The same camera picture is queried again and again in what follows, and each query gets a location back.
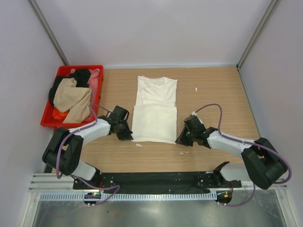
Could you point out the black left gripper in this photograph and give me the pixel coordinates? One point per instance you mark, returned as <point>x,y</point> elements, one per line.
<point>127,135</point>

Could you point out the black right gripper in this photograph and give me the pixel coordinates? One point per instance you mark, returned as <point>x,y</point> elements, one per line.
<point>182,139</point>

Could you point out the white t-shirt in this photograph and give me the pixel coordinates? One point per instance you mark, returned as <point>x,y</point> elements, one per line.
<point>155,111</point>

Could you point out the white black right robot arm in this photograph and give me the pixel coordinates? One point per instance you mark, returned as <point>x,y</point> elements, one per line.
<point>262,164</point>

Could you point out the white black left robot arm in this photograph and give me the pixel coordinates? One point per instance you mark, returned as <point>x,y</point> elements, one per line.
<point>64,149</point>

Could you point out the pink t-shirt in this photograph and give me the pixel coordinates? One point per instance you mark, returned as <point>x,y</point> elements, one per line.
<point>93,82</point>

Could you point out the beige t-shirt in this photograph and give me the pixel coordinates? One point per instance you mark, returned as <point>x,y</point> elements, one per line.
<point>72,99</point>

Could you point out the red plastic bin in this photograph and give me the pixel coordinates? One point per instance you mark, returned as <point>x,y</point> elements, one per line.
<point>47,118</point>

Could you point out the black t-shirt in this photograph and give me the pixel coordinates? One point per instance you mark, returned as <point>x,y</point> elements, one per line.
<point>80,75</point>

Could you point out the orange t-shirt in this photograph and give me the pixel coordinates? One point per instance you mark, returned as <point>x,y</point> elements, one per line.
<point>59,115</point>

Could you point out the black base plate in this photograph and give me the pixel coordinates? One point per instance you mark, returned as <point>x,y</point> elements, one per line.
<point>162,183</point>

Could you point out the aluminium rail frame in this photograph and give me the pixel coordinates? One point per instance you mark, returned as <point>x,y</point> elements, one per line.
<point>248,206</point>

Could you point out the grey metal corner post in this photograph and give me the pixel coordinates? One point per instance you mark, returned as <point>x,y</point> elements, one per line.
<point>42,20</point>

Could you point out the grey right corner post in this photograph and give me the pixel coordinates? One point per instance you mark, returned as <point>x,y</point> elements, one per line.
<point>258,31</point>

